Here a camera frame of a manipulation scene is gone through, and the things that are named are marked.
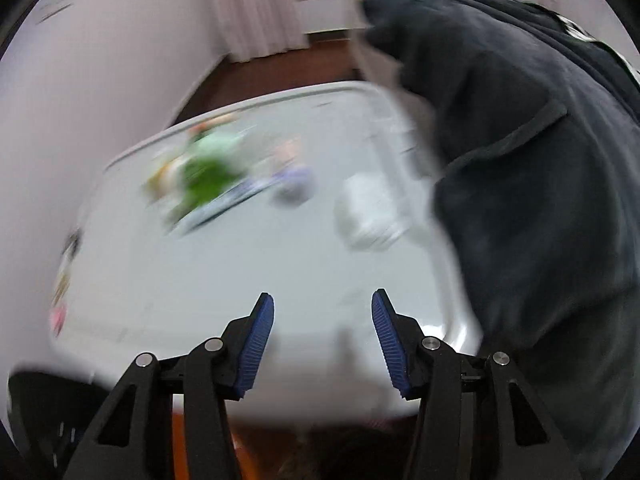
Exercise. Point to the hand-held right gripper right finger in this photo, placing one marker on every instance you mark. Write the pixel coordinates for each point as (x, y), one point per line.
(390, 345)

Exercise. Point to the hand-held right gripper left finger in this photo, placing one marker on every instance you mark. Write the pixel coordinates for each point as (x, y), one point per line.
(257, 345)

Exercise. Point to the orange plastic basin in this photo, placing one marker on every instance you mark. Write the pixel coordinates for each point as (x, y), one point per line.
(179, 437)

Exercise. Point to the white storage box lid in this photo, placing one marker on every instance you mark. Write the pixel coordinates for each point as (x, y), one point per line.
(225, 280)

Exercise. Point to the white object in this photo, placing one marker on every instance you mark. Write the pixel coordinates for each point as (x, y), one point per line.
(367, 210)

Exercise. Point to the blue packet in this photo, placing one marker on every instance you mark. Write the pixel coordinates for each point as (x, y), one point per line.
(225, 205)

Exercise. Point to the small purple cup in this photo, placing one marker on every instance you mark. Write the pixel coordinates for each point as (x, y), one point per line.
(295, 182)

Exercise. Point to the green plastic bottle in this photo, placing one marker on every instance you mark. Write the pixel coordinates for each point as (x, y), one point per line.
(205, 180)

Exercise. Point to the pink nail clipper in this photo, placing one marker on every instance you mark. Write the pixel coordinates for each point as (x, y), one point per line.
(57, 317)

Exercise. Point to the black hair clip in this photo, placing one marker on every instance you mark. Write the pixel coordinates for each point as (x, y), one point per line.
(73, 244)

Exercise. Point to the orange plush toy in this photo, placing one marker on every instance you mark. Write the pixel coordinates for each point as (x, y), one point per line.
(201, 127)

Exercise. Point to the black clothing pile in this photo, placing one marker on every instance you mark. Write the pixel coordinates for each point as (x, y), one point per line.
(525, 160)

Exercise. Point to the pink dotted curtain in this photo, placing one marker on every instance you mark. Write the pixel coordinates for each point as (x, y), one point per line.
(250, 5)

